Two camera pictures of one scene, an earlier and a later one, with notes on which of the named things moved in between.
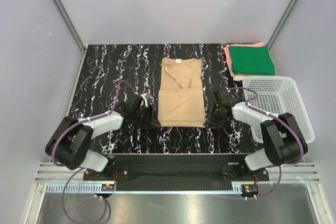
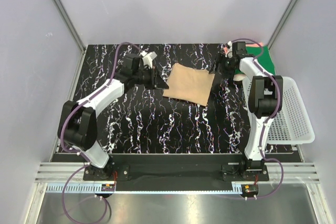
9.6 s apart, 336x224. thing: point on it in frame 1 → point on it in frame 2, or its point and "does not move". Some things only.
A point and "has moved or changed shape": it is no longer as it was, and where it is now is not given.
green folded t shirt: [252, 60] does not move
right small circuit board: [249, 189] does not move
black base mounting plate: [178, 168] does not move
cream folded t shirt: [239, 77] does not move
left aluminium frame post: [67, 20] does not move
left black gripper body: [144, 117] → [145, 77]
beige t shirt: [181, 99] has moved or changed shape
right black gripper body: [215, 117] → [228, 70]
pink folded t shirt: [227, 51] does not move
